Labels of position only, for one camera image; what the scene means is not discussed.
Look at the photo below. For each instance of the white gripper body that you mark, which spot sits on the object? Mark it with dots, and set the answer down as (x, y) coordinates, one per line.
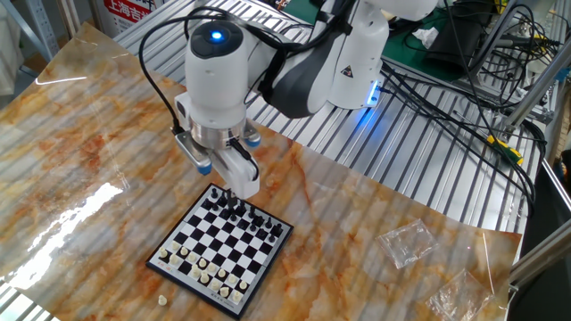
(238, 176)

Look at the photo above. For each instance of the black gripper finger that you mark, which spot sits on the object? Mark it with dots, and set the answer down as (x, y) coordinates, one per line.
(234, 200)
(228, 198)

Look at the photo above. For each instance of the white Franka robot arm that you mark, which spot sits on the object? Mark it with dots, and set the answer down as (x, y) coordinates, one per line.
(214, 80)

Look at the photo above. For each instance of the black white magnetic chessboard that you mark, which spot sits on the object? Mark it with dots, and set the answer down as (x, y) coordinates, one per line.
(225, 243)

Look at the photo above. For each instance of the silver blue-capped sensor bar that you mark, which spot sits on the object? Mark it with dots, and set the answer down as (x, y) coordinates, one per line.
(253, 136)
(192, 153)

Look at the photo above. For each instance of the white chess pawn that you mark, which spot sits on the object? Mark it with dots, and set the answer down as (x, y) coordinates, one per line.
(212, 268)
(184, 251)
(175, 245)
(192, 257)
(232, 279)
(202, 263)
(221, 273)
(243, 284)

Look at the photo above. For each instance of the white chess piece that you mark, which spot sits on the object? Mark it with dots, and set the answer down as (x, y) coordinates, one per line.
(162, 300)
(236, 296)
(215, 284)
(204, 277)
(195, 271)
(163, 253)
(173, 259)
(224, 292)

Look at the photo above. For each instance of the orange marble pattern mat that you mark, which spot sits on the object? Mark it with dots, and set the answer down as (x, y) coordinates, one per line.
(111, 134)

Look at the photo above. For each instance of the clear plastic zip bag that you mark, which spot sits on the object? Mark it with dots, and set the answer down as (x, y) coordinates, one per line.
(459, 296)
(406, 243)

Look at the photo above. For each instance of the red white printed sign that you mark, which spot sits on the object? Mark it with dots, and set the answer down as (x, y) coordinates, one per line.
(127, 11)

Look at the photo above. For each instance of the green table mat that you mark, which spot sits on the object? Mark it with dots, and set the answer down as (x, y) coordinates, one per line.
(401, 55)

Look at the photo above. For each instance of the light wooden slat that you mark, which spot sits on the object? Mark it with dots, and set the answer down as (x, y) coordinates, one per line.
(69, 18)

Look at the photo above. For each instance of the crumpled white tissue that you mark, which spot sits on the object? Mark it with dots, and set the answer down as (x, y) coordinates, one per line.
(426, 36)

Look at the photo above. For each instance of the black rectangular device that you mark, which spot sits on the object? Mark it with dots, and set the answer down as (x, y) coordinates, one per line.
(455, 42)

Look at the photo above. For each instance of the yellow black screwdriver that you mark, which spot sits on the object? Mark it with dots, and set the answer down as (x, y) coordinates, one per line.
(504, 149)

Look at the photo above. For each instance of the grey metal bar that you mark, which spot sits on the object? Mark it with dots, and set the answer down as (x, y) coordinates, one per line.
(495, 38)

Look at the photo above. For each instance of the grey metal shelf post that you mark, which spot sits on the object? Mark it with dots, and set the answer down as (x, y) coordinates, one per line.
(44, 31)

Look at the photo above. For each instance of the aluminium extrusion post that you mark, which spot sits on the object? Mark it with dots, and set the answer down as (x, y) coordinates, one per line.
(542, 256)
(535, 91)

